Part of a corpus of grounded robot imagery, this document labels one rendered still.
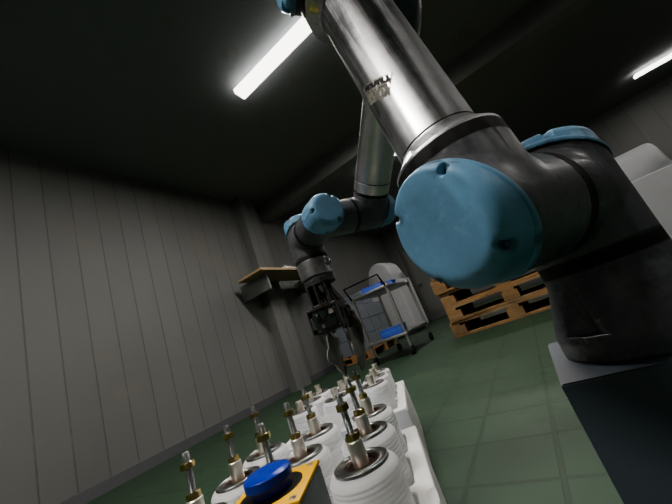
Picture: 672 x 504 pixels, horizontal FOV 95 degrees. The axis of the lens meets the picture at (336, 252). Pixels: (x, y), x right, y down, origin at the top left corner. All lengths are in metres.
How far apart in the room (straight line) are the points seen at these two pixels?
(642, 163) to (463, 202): 5.09
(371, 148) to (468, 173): 0.38
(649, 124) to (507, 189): 9.54
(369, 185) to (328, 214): 0.11
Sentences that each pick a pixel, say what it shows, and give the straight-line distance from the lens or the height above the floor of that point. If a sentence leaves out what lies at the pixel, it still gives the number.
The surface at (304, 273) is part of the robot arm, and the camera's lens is 0.67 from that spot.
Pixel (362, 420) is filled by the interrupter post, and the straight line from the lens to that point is 0.59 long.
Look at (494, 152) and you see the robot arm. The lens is 0.30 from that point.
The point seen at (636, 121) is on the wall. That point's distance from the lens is 9.78.
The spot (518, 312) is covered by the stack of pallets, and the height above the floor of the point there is 0.05.
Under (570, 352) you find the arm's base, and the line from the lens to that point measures 0.42.
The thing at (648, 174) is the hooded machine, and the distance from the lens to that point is 5.25.
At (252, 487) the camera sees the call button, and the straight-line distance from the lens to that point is 0.31.
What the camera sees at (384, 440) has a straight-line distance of 0.56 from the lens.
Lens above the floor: 0.41
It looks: 15 degrees up
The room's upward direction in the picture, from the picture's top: 21 degrees counter-clockwise
